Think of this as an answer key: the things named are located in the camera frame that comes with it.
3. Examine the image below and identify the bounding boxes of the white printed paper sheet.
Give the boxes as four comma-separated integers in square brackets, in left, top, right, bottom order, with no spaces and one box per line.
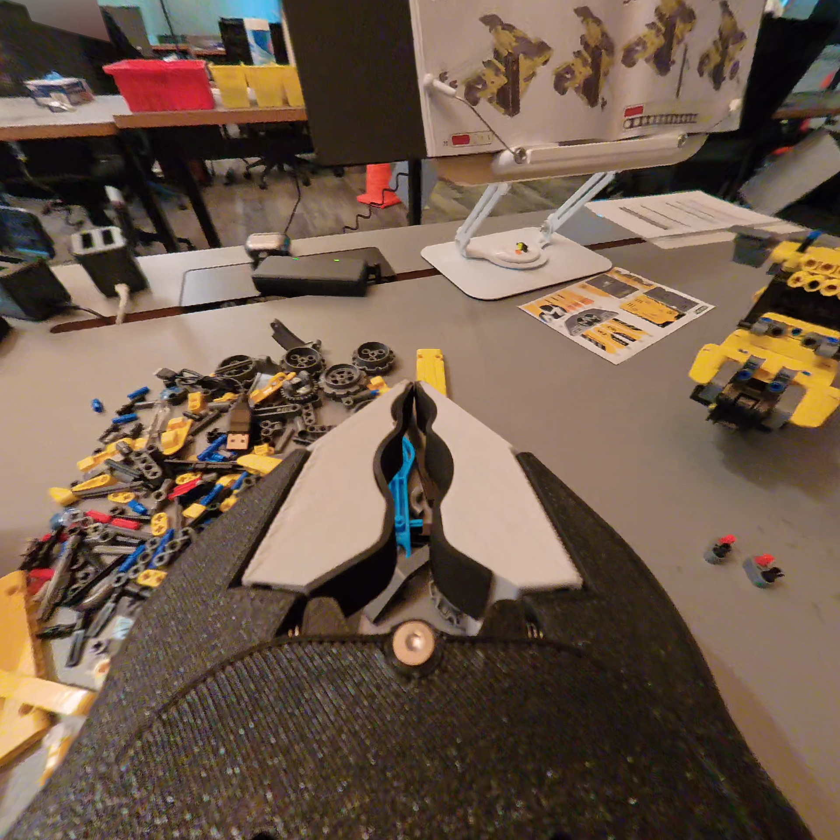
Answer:
[583,190,811,249]

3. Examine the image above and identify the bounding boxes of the yellow building brick vehicle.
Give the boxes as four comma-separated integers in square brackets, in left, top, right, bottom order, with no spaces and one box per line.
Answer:
[689,226,840,431]

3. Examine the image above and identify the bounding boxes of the blue brick separator tool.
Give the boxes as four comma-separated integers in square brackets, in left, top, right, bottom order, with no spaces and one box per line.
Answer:
[387,436,421,559]

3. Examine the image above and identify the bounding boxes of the black usb plug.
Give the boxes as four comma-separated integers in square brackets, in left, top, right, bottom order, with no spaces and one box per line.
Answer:
[226,397,253,452]

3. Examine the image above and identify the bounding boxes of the black monitor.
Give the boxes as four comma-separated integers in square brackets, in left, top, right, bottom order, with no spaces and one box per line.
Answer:
[282,0,427,166]

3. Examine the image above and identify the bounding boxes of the yellow building panel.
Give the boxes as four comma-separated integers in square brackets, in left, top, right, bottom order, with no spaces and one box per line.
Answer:
[416,348,448,398]

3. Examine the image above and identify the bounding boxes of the black power adapter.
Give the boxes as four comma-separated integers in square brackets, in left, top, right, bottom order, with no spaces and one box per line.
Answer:
[251,255,383,298]

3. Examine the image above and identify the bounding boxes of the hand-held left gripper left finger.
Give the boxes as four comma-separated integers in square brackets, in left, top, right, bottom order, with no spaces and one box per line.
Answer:
[241,379,417,598]

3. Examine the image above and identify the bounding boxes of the pile of building pieces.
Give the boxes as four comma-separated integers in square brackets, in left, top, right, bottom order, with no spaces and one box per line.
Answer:
[20,318,398,670]

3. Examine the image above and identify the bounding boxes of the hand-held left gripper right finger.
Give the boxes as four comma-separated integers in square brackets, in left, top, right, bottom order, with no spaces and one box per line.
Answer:
[415,379,585,619]

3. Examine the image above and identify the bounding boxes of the red plastic bin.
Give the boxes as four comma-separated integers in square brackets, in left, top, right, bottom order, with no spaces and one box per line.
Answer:
[103,59,216,112]

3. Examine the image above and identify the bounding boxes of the yellow black sticker sheet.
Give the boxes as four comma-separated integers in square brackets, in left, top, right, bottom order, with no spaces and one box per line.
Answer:
[517,266,716,365]

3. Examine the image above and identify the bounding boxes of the small grey black device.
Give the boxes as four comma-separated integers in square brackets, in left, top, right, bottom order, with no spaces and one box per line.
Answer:
[245,232,293,262]

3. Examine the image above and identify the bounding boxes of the large yellow building pieces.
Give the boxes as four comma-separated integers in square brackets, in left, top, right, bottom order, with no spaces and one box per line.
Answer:
[0,570,99,769]

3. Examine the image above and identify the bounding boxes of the building instruction booklet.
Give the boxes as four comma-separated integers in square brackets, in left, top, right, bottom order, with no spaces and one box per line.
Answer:
[410,0,769,158]

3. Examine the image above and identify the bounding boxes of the white book stand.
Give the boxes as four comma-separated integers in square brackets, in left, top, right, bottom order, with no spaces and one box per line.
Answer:
[420,128,710,301]

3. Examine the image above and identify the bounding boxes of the white cardboard box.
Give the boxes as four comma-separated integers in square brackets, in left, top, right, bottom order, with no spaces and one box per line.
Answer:
[25,77,94,109]

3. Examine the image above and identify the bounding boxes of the black box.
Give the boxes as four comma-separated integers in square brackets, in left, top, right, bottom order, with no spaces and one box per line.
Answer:
[0,259,72,322]

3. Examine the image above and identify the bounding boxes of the brown edged table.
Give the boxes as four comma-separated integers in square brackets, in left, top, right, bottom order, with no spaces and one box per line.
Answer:
[0,95,309,250]

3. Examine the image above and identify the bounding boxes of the black charger block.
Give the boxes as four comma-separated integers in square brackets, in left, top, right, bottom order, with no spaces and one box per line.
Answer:
[70,226,150,298]

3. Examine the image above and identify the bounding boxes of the orange traffic cone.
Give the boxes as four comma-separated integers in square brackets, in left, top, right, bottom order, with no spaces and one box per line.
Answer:
[356,164,403,210]

